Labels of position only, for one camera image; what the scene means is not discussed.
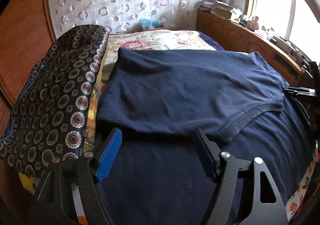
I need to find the navy printed t-shirt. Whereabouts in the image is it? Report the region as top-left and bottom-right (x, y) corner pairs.
(97, 48), (316, 224)

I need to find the dark patterned folded cloth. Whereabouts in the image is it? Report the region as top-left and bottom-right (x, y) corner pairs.
(1, 25), (108, 178)

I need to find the orange fruit print sheet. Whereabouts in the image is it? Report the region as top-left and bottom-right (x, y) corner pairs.
(72, 143), (318, 224)

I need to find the pink bottle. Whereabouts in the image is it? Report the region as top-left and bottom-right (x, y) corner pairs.
(250, 16), (260, 31)

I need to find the bright window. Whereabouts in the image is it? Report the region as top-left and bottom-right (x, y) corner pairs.
(250, 0), (319, 63)

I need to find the brown wooden sideboard cabinet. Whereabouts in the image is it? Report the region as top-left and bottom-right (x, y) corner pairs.
(196, 10), (314, 88)

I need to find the navy blue blanket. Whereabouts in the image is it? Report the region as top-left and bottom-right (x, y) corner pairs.
(199, 32), (225, 50)

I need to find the floral bed quilt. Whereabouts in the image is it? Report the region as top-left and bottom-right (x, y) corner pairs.
(102, 30), (216, 82)

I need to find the pile of books and papers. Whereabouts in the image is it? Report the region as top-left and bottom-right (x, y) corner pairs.
(199, 0), (242, 20)

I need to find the blue tissue box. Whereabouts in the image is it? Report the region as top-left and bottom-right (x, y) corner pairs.
(139, 18), (164, 31)

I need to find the brown wooden wardrobe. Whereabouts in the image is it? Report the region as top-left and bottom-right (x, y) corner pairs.
(0, 0), (57, 215)

